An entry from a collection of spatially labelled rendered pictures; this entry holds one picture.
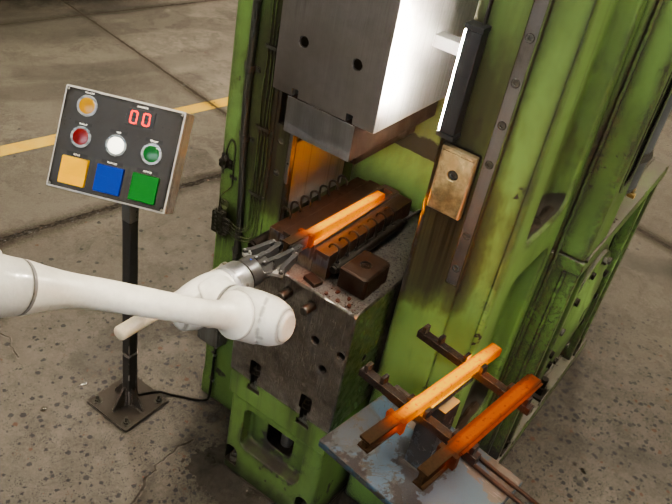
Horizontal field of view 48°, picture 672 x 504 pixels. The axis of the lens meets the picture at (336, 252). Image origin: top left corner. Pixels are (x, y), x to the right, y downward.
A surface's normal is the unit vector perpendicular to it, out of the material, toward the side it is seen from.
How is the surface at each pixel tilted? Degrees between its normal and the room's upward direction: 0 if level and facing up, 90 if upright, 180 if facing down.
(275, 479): 90
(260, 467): 90
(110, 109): 60
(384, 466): 0
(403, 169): 90
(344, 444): 0
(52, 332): 0
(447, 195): 90
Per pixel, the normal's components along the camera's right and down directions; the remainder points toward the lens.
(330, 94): -0.58, 0.40
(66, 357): 0.16, -0.80
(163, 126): -0.08, 0.07
